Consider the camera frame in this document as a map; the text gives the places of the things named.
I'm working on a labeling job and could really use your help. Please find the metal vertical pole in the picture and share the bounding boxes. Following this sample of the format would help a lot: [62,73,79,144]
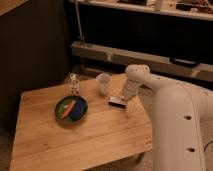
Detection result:
[74,0,85,45]

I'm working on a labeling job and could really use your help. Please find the wooden table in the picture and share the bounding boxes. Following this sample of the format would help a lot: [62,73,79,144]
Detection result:
[10,79,152,171]

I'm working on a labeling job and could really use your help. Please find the black handle on rail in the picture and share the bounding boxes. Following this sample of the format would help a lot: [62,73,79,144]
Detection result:
[169,57,200,68]

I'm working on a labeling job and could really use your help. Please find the orange carrot toy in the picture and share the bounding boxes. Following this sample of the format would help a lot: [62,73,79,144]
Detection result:
[62,100,76,119]

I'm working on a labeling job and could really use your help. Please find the grey metal shelf rail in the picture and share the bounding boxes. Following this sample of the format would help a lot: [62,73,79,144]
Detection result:
[71,41,213,82]

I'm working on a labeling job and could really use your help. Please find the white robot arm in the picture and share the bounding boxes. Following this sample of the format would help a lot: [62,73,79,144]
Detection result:
[122,64,213,171]

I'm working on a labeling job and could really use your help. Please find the white ceramic cup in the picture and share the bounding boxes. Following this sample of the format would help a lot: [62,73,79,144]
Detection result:
[96,73,111,95]

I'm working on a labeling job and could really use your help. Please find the upper cluttered shelf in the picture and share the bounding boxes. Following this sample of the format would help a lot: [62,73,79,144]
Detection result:
[69,0,213,21]

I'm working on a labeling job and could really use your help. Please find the small clear glass bottle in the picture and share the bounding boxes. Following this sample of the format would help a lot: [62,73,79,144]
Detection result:
[69,73,80,94]

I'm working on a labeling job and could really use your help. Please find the dark green round plate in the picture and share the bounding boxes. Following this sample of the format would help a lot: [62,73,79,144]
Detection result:
[55,95,88,122]

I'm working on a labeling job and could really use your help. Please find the black and white eraser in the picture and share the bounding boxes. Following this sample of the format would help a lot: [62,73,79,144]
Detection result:
[109,96,126,108]

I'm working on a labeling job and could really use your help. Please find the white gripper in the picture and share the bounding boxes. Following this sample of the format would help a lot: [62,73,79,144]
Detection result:
[122,79,139,117]

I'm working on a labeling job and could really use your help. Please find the blue sponge block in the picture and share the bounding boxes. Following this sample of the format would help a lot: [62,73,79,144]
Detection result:
[70,101,87,121]

